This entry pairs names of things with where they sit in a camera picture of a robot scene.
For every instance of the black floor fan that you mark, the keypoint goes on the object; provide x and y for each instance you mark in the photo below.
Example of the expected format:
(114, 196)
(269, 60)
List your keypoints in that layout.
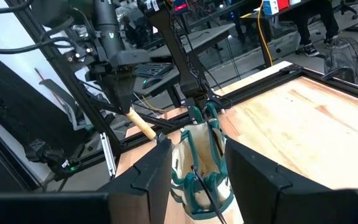
(350, 56)

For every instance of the black computer keyboard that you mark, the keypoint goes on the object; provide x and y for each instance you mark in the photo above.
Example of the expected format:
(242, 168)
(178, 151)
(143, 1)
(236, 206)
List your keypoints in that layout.
(152, 70)

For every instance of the red box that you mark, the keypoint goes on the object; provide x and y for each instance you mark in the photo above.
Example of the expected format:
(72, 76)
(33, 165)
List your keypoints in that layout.
(283, 4)

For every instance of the gray office desk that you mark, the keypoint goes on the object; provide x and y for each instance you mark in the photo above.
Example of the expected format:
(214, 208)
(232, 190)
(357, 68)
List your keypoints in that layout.
(210, 34)

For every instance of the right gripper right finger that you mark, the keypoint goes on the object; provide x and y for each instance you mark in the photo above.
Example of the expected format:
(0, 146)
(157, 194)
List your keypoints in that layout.
(259, 186)

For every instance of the black office desk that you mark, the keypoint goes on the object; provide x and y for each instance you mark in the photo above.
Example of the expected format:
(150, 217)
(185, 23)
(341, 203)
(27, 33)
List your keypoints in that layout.
(266, 40)

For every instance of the black computer mouse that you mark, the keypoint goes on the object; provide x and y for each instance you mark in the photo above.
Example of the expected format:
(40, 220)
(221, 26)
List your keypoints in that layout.
(151, 83)

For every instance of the silver frame bracket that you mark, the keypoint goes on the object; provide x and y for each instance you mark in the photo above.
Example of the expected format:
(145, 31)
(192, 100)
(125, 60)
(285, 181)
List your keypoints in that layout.
(109, 155)

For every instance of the white blue box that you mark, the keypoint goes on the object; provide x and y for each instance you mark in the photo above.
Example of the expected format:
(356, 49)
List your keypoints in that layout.
(270, 7)

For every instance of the black aluminium table frame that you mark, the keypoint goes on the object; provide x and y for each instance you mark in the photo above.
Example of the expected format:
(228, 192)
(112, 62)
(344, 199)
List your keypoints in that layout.
(353, 87)

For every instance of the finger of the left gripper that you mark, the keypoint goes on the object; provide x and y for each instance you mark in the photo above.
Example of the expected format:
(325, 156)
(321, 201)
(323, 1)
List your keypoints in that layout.
(127, 93)
(112, 91)

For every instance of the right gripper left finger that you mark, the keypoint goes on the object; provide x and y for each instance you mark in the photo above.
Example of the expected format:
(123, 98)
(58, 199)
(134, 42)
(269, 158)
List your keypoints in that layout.
(148, 180)

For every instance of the person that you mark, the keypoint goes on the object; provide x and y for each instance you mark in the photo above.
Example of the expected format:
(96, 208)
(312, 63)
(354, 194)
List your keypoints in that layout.
(303, 25)

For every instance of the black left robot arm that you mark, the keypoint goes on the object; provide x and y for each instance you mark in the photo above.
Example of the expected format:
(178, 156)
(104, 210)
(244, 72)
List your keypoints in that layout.
(179, 46)

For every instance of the beige green canvas gardening bag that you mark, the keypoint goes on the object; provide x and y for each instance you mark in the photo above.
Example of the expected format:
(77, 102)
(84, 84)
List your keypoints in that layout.
(202, 146)

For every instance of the person's dark shoe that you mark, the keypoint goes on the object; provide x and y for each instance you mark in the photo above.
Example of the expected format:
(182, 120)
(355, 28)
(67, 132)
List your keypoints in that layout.
(310, 50)
(331, 40)

